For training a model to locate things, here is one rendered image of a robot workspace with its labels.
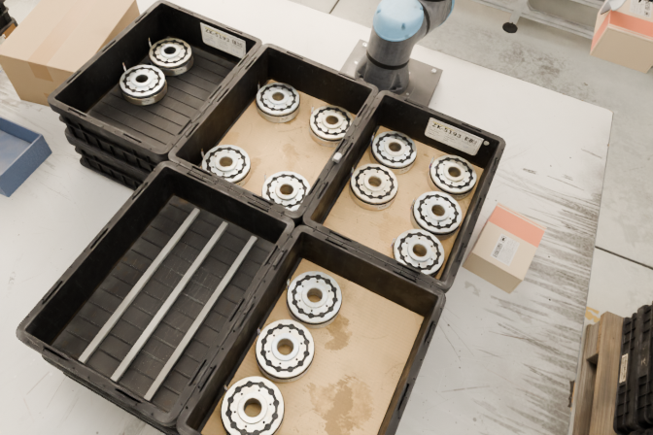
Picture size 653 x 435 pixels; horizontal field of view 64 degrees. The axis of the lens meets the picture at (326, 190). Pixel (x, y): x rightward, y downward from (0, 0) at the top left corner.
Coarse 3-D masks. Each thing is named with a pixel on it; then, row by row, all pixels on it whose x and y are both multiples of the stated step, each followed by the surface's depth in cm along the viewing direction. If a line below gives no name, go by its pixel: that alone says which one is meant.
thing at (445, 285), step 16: (384, 96) 118; (400, 96) 118; (368, 112) 115; (432, 112) 116; (464, 128) 115; (480, 128) 115; (352, 144) 111; (496, 160) 112; (320, 192) 102; (480, 192) 105; (480, 208) 103; (304, 224) 98; (320, 224) 98; (352, 240) 97; (464, 240) 99; (384, 256) 96; (416, 272) 95; (448, 272) 95; (448, 288) 93
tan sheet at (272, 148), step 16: (272, 80) 132; (304, 96) 129; (256, 112) 125; (304, 112) 127; (240, 128) 122; (256, 128) 123; (272, 128) 123; (288, 128) 123; (304, 128) 124; (224, 144) 119; (240, 144) 120; (256, 144) 120; (272, 144) 120; (288, 144) 121; (304, 144) 121; (256, 160) 117; (272, 160) 118; (288, 160) 118; (304, 160) 119; (320, 160) 119; (256, 176) 115; (304, 176) 116; (256, 192) 113
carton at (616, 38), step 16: (608, 16) 111; (624, 16) 110; (640, 16) 111; (608, 32) 108; (624, 32) 107; (640, 32) 108; (592, 48) 114; (608, 48) 111; (624, 48) 110; (640, 48) 108; (624, 64) 112; (640, 64) 111
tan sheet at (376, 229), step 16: (384, 128) 126; (416, 144) 124; (368, 160) 120; (416, 160) 121; (400, 176) 118; (416, 176) 119; (480, 176) 120; (400, 192) 116; (416, 192) 116; (336, 208) 112; (352, 208) 113; (400, 208) 114; (464, 208) 115; (336, 224) 110; (352, 224) 110; (368, 224) 111; (384, 224) 111; (400, 224) 111; (368, 240) 109; (384, 240) 109; (448, 240) 110; (448, 256) 108
